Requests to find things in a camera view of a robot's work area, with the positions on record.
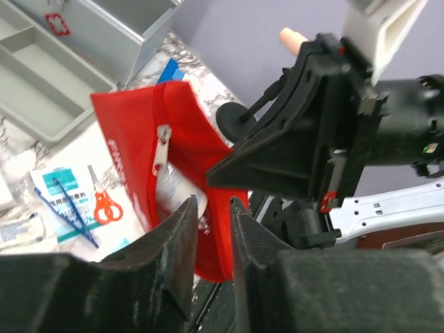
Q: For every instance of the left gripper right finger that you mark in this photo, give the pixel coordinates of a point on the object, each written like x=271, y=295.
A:
x=280, y=289

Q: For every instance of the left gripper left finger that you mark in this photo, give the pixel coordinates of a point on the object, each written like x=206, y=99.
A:
x=144, y=287

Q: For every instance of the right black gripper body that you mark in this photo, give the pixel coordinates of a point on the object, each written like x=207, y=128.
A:
x=329, y=122

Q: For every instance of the orange small scissors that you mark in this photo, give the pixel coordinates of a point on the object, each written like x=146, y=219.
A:
x=106, y=210

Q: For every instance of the red first aid pouch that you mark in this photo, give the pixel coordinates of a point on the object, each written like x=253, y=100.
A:
x=129, y=122

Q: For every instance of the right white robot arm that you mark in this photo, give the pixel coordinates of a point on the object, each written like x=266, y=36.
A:
x=390, y=203

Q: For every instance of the black right microphone stand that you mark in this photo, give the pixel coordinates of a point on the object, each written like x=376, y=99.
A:
x=234, y=119

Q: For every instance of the blue white bandage packets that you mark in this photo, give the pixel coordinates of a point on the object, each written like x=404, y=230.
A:
x=22, y=232

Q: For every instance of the blue white small box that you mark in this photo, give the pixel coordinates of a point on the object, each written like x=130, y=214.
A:
x=171, y=72

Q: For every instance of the grey plastic tray insert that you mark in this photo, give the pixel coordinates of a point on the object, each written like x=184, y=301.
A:
x=45, y=86

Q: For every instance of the grey metal case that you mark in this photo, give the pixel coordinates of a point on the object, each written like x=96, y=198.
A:
x=117, y=37

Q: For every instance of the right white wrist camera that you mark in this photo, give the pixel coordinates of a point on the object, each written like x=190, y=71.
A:
x=378, y=28

